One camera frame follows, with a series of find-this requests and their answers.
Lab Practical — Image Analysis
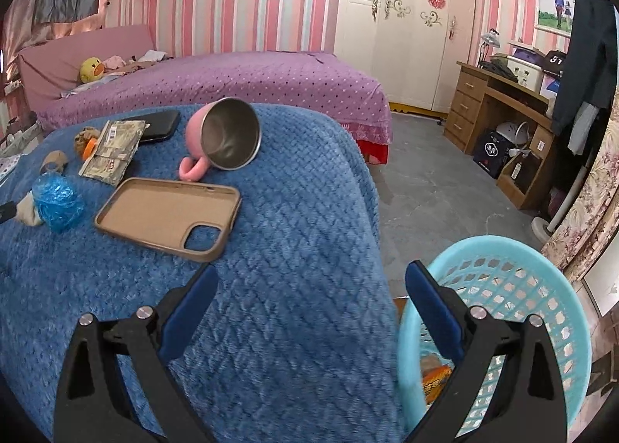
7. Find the white panel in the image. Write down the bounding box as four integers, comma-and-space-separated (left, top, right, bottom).
583, 264, 619, 315

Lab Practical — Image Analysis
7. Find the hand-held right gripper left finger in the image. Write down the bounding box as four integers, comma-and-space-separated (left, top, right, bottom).
54, 265, 219, 443

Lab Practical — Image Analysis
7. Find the hanging grey garment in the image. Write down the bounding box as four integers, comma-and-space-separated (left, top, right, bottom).
567, 102, 600, 156

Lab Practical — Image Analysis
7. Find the pink satin curtain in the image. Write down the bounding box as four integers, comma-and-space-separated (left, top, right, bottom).
5, 0, 109, 67

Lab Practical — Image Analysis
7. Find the cream wardrobe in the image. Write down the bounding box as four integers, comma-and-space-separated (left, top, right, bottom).
333, 0, 477, 113

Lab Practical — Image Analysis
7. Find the light blue pillow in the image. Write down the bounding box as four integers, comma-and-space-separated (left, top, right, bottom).
60, 75, 117, 98

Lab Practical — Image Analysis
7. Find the black phone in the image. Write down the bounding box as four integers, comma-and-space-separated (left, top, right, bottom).
118, 109, 181, 142

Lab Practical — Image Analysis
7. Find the white fan stand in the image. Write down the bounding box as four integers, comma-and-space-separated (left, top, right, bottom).
531, 165, 588, 237

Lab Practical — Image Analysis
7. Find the white round heater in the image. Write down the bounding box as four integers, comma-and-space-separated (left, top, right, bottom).
498, 120, 533, 154

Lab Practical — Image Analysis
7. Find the beige cloth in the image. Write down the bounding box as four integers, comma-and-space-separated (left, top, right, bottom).
14, 192, 44, 229

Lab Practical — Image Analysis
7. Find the teal plastic basket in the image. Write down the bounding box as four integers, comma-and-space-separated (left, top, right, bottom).
397, 236, 592, 443

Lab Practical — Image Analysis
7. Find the hanging black jacket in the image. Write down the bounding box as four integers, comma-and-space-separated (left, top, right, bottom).
551, 0, 619, 137

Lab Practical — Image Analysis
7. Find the beige phone case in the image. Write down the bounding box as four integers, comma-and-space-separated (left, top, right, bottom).
94, 177, 243, 263

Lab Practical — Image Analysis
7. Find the couple wall poster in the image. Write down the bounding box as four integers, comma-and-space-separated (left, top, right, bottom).
534, 0, 581, 39

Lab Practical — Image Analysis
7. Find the white storage box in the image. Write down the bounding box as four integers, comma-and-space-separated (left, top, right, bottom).
505, 53, 547, 88

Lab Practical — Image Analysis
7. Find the pink steel-lined mug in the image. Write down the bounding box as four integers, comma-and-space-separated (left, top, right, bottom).
179, 97, 263, 181

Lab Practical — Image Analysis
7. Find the black clothes pile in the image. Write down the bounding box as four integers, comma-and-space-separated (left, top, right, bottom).
479, 58, 518, 83

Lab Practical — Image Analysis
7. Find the wooden desk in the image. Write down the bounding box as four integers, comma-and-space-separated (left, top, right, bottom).
444, 61, 557, 210

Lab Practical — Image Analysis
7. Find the black cap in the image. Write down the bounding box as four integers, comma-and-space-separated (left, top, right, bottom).
544, 50, 566, 79

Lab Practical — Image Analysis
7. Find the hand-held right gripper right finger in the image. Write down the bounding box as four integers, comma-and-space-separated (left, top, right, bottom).
404, 260, 568, 443

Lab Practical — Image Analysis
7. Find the olive foil packet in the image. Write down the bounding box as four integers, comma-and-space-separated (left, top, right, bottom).
78, 150, 132, 185
94, 120, 147, 159

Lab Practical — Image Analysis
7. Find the yellow duck plush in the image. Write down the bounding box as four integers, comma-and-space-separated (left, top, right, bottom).
79, 57, 106, 84

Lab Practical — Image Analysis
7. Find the black paper bag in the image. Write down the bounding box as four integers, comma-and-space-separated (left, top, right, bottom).
471, 131, 513, 179

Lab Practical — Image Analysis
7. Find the pink covered headboard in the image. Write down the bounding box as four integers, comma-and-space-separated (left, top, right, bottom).
17, 24, 156, 110

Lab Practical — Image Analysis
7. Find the desk lamp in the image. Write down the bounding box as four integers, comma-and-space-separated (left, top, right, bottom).
478, 28, 501, 69

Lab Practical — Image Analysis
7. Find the orange snack packet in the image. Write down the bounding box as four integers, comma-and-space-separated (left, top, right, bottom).
420, 353, 455, 400

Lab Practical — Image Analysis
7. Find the purple dotted bed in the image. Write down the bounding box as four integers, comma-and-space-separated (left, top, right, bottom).
36, 50, 393, 144

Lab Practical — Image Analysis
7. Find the blue knit blanket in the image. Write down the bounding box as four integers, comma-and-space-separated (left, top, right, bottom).
0, 103, 421, 443

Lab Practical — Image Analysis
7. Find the red bed skirt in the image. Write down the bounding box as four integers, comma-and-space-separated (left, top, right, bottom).
360, 140, 390, 164

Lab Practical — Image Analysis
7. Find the crumpled blue plastic bag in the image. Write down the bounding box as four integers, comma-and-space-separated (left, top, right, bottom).
31, 172, 87, 234

